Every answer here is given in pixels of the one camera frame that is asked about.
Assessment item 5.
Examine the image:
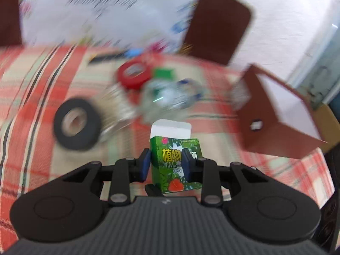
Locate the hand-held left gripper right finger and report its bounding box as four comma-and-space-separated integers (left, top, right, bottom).
181, 151, 266, 208

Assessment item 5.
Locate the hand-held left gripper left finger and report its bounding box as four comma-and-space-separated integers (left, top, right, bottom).
62, 148, 152, 207

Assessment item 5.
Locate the green leaf-print carton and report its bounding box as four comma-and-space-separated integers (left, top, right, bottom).
150, 119, 204, 193

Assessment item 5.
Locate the red tape roll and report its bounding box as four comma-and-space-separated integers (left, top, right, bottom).
117, 59, 153, 90

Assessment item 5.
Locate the brown box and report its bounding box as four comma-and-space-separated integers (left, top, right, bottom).
231, 63, 329, 160

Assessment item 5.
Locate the black tape roll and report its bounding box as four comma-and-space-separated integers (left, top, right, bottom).
53, 98, 103, 152

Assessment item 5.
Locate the clear plastic wrapper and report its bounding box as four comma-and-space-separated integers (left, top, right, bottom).
99, 84, 140, 140

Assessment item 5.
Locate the clear plastic bottle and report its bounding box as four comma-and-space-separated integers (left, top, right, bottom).
139, 78, 205, 123

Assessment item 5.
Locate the green square block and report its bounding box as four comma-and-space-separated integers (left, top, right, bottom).
153, 68, 177, 80

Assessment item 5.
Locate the black pen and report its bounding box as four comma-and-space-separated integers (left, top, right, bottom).
88, 51, 128, 65

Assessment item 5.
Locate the red plaid cloth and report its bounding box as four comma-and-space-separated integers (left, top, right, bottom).
0, 44, 336, 251

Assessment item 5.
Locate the tan cardboard box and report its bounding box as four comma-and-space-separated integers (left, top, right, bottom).
313, 103, 340, 152

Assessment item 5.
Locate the white printed plastic bag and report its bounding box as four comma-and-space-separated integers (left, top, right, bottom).
18, 0, 203, 55

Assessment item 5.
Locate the frosted glass door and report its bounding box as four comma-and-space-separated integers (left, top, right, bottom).
286, 5, 340, 108

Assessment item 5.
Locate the dark brown headboard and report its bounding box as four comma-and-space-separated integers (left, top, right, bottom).
0, 0, 23, 47

